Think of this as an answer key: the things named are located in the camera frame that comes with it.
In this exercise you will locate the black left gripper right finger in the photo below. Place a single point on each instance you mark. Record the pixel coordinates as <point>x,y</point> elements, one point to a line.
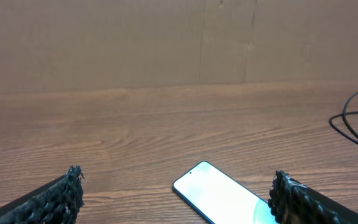
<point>292,202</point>

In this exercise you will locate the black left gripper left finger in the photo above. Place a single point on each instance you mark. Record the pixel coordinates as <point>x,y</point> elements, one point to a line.
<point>57,202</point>

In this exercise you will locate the Samsung Galaxy smartphone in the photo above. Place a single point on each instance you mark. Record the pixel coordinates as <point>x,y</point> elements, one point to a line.
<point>220,199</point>

